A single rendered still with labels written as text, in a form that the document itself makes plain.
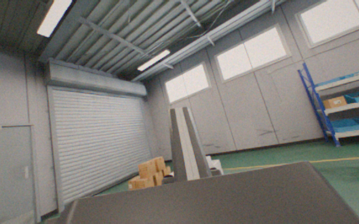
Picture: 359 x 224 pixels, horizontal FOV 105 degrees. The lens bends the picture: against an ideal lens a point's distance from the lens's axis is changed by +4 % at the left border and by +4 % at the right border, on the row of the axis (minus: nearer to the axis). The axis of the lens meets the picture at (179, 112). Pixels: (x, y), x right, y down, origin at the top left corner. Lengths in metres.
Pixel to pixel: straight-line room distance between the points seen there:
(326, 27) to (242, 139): 3.64
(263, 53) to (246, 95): 1.34
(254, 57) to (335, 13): 1.94
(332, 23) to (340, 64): 1.07
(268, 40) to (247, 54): 0.64
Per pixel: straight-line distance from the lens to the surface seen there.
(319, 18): 5.67
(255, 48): 5.35
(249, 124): 5.00
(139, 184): 3.44
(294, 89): 5.08
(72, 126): 4.82
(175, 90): 5.96
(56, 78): 4.75
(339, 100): 4.52
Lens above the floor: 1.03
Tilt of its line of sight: 9 degrees up
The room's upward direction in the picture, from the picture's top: 14 degrees counter-clockwise
